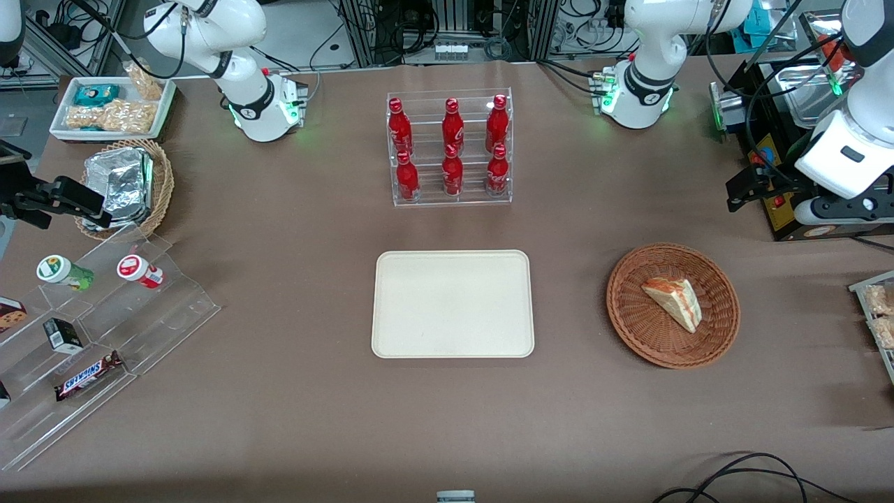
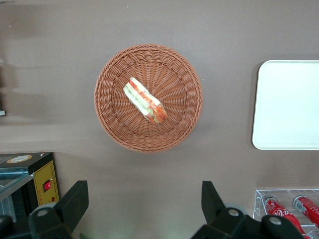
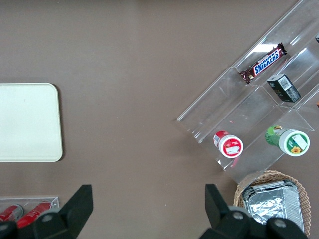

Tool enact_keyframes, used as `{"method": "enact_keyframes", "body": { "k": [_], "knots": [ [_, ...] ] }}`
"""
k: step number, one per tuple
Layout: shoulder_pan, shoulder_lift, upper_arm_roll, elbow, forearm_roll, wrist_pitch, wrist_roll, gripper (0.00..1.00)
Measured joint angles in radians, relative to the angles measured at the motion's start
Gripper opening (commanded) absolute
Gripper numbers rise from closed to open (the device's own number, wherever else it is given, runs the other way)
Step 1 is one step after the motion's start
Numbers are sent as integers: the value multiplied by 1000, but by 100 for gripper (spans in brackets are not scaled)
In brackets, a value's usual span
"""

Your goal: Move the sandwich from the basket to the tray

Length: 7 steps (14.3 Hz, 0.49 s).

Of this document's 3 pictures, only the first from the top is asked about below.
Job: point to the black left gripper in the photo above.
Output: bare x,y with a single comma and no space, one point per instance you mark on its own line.
770,183

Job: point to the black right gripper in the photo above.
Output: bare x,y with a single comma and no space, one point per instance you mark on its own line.
15,183

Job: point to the triangular sandwich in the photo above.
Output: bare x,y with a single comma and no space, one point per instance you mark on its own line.
674,302

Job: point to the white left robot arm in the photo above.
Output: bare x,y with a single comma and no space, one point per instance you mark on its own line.
649,42

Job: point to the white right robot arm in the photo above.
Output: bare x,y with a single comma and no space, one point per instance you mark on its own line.
209,35

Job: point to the light wicker basket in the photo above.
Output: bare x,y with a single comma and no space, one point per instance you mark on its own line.
164,185

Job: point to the white rectangular snack tray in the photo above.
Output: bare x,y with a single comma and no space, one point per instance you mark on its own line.
61,105

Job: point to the white tray with snack bags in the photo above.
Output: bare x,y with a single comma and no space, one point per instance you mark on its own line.
866,279

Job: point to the brown round wicker basket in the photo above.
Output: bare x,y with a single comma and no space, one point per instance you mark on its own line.
649,335

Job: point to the cream rectangular plastic tray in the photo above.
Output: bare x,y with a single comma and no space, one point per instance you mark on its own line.
452,304

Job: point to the red round appliance knob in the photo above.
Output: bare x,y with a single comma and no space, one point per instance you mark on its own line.
767,155

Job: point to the foil wrapped package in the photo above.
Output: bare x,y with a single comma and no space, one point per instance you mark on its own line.
119,181

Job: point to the black food warmer appliance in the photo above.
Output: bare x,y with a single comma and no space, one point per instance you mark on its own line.
779,220

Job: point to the green lid cup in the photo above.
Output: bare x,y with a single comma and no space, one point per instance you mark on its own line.
59,271

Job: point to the red lid cup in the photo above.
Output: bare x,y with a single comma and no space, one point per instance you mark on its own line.
138,270

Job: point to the clear bag of crackers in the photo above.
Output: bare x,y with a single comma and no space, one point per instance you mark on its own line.
84,117
129,117
145,82

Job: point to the steel food pan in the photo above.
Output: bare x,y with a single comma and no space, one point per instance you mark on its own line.
803,87

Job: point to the teal snack packet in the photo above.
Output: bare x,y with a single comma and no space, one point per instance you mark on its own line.
96,94

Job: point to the clear acrylic stepped shelf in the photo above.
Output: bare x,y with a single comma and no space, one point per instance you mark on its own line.
160,314

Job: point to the small black carton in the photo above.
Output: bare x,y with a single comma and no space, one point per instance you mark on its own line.
63,337

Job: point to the brown cookie box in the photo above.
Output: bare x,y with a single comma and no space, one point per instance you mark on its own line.
10,316

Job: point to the cyan box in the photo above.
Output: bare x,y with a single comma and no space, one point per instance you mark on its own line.
765,24

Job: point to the red food pieces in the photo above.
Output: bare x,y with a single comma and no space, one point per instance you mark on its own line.
844,50

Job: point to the Snickers chocolate bar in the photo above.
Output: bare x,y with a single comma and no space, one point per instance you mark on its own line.
87,377

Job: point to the clear bag of puffed snack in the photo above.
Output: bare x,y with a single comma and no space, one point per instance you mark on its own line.
885,332
880,300

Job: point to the red cola bottle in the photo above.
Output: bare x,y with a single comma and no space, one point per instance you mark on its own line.
452,175
497,175
452,127
496,124
399,129
407,178

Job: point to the clear acrylic bottle rack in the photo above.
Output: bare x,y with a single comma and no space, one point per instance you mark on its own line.
475,91

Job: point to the white power strip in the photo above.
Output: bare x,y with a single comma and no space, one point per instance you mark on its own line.
451,50

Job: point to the grey object at table edge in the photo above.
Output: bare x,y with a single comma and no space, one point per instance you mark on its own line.
455,497

